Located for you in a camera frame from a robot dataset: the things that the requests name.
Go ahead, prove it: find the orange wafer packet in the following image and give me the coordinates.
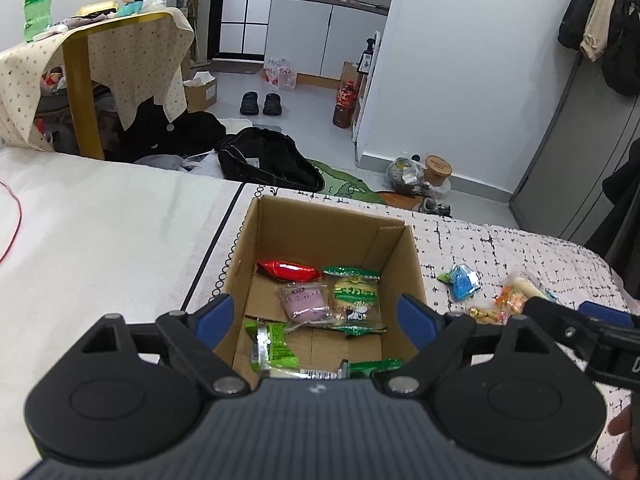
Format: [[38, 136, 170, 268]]
[[494, 287, 531, 318]]

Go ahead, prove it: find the small cardboard box with paper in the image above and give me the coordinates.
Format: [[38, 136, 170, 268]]
[[182, 71, 218, 113]]

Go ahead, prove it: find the person's right hand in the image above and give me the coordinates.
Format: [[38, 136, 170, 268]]
[[607, 404, 640, 438]]

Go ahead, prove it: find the green soda bottle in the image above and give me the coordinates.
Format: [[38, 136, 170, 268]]
[[22, 0, 55, 43]]

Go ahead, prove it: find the white cracker packet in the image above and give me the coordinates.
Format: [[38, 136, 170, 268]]
[[260, 362, 351, 381]]

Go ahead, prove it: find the dark drink bottle red label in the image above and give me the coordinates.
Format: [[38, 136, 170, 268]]
[[332, 80, 358, 128]]

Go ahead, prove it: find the small peanut packet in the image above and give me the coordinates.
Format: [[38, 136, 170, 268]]
[[469, 306, 506, 325]]

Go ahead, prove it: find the black clothing pile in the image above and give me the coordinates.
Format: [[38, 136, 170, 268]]
[[115, 97, 228, 163]]

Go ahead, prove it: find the long white bread packet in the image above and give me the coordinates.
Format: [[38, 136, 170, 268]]
[[505, 272, 556, 306]]

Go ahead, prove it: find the black bag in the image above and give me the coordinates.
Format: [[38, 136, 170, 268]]
[[215, 127, 326, 193]]

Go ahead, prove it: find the hanging black jacket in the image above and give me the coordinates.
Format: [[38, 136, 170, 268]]
[[600, 0, 640, 97]]

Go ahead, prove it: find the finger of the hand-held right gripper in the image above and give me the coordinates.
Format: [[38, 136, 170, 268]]
[[579, 301, 640, 331], [524, 297, 607, 361]]

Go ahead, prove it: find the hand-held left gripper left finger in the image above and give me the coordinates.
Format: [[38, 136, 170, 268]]
[[80, 294, 251, 400]]

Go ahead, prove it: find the grey door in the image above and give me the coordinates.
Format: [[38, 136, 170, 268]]
[[509, 50, 640, 251]]

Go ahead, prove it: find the red snack packet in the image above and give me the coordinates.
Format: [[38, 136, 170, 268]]
[[256, 260, 321, 282]]

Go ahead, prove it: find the grey sneaker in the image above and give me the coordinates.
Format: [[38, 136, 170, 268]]
[[410, 195, 453, 218]]

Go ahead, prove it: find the clear trash bag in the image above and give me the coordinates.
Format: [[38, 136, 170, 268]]
[[385, 156, 426, 196]]

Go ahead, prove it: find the pack of water bottles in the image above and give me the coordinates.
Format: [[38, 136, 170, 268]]
[[263, 56, 298, 91]]

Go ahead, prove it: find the hanging beige garment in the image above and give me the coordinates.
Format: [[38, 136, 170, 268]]
[[580, 0, 623, 62]]

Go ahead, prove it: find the dark green snack packet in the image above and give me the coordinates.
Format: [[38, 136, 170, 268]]
[[345, 358, 403, 380]]

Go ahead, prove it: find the blue snack packet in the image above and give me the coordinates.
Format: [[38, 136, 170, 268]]
[[437, 264, 482, 302]]

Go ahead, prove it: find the black-framed glass door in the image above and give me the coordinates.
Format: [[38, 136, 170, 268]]
[[207, 0, 278, 58]]

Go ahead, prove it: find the white bed sheet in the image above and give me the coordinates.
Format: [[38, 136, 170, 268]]
[[0, 147, 246, 478]]

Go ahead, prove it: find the tall brown cardboard box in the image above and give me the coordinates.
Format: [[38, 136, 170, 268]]
[[340, 61, 368, 96]]

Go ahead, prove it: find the bright green snack packet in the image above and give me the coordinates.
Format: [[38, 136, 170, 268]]
[[245, 320, 301, 372]]

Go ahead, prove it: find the yellow box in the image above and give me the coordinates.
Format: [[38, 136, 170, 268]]
[[76, 1, 118, 18]]

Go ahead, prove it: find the green biscuit packet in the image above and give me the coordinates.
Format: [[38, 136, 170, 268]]
[[322, 266, 388, 335]]

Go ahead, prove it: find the dotted cream tablecloth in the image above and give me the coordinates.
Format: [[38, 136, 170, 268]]
[[0, 7, 195, 153]]

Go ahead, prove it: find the black and white patterned blanket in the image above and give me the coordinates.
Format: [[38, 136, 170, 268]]
[[180, 182, 640, 476]]

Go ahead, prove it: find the yellow wooden table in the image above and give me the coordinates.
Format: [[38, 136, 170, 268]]
[[61, 10, 173, 161]]

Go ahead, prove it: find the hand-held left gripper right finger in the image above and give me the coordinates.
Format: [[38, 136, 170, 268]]
[[384, 294, 556, 400]]

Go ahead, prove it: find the white kitchen cabinet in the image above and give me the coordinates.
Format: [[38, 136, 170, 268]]
[[264, 0, 390, 81]]

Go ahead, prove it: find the green floor mat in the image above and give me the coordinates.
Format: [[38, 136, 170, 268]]
[[305, 159, 388, 206]]

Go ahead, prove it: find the hanging black coat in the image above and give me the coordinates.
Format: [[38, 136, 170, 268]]
[[557, 0, 608, 51]]

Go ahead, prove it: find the purple snack packet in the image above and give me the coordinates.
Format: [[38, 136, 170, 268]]
[[276, 282, 335, 323]]

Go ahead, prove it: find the brown paper tub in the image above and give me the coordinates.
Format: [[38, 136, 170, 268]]
[[424, 155, 453, 188]]

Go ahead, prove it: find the red cable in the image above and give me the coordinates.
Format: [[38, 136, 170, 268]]
[[0, 177, 23, 263]]

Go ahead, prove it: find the black jacket on chair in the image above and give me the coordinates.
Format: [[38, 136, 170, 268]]
[[582, 140, 640, 291]]

